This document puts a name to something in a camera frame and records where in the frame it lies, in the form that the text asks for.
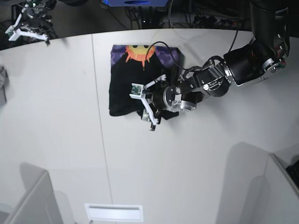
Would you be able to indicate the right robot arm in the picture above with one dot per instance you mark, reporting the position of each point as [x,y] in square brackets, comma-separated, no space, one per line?
[33,22]

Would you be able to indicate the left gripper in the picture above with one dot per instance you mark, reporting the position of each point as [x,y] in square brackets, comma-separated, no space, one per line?
[157,96]

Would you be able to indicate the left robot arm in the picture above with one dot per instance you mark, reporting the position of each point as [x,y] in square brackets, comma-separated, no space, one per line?
[265,55]

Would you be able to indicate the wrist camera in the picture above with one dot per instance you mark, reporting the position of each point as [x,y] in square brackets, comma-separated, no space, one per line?
[136,90]
[13,34]

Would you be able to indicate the white table partition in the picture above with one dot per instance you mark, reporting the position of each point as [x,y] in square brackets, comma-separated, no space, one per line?
[37,206]
[273,198]

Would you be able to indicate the white power strip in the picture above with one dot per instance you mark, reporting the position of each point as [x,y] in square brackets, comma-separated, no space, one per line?
[200,21]

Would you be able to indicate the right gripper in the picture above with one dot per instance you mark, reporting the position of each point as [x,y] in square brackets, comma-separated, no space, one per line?
[34,20]

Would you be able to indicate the grey folded cloth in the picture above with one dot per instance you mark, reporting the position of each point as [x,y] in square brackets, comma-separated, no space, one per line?
[4,80]

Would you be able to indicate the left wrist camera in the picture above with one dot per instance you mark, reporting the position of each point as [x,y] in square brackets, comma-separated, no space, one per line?
[136,90]

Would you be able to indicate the black T-shirt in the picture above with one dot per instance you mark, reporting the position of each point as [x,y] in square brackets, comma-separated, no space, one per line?
[138,64]

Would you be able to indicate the black keyboard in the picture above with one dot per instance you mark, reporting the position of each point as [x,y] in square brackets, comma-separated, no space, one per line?
[293,171]

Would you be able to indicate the white slotted tray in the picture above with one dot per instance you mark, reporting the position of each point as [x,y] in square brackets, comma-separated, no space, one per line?
[114,213]

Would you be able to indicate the white table partition left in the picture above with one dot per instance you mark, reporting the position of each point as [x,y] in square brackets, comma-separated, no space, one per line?
[37,206]

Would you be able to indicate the blue box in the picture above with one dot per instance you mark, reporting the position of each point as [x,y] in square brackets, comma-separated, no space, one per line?
[127,3]

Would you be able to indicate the white table partition right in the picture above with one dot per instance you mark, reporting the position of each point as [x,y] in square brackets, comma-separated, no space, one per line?
[273,198]

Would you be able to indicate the black device with LED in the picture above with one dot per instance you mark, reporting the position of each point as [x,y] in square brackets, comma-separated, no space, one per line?
[147,14]

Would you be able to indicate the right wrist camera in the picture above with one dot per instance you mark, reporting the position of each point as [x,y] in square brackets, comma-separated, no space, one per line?
[13,34]

